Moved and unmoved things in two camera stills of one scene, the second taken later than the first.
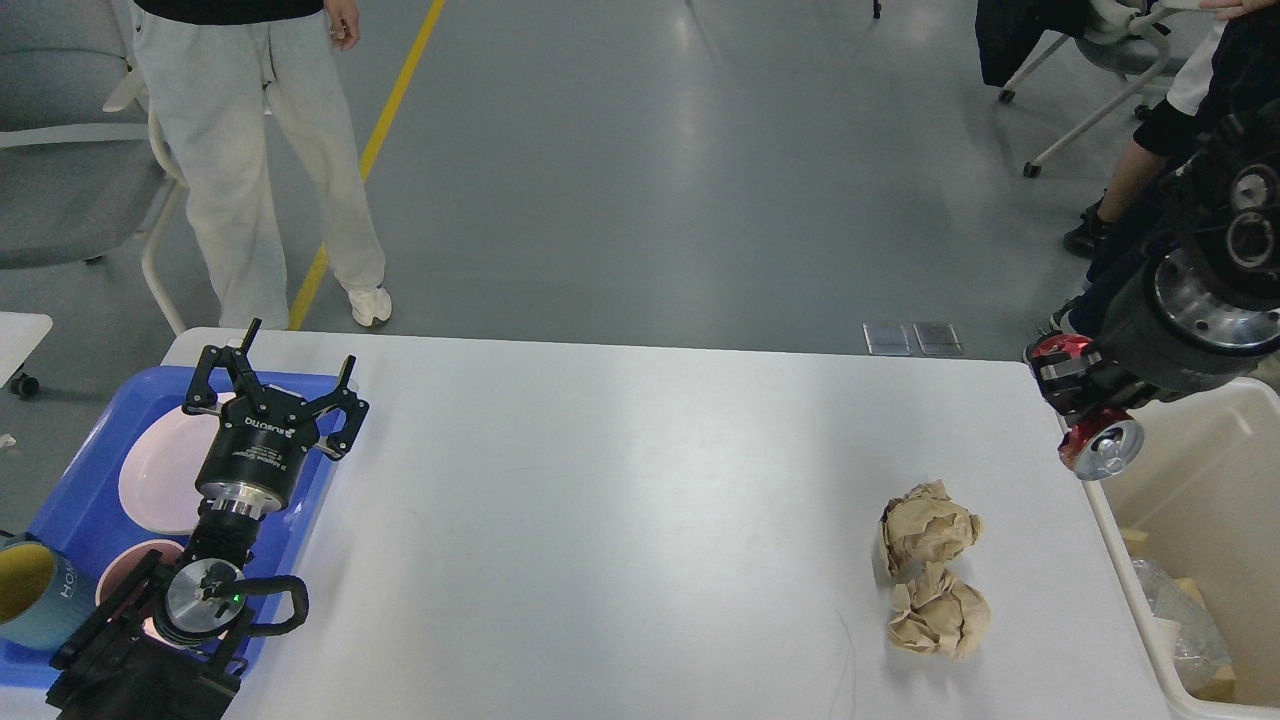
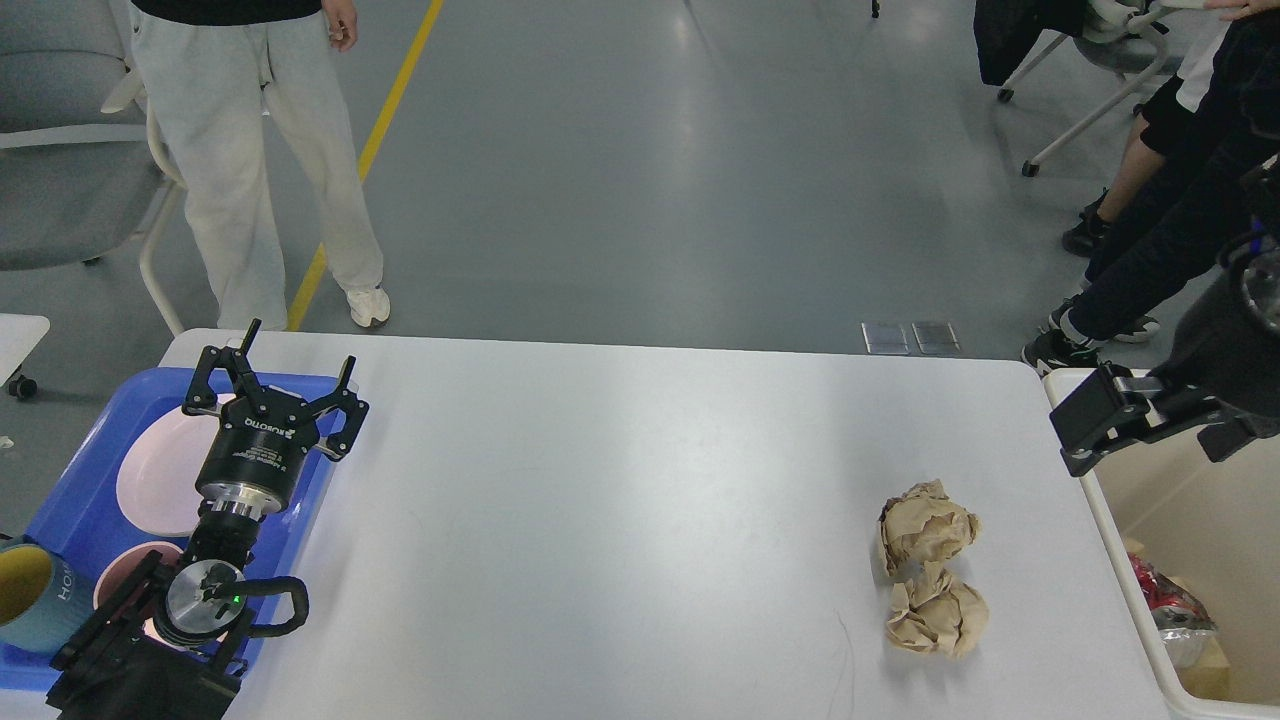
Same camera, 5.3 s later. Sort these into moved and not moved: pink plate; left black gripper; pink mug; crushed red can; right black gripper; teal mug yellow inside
Moved: right black gripper; crushed red can
Not moved: teal mug yellow inside; pink plate; left black gripper; pink mug
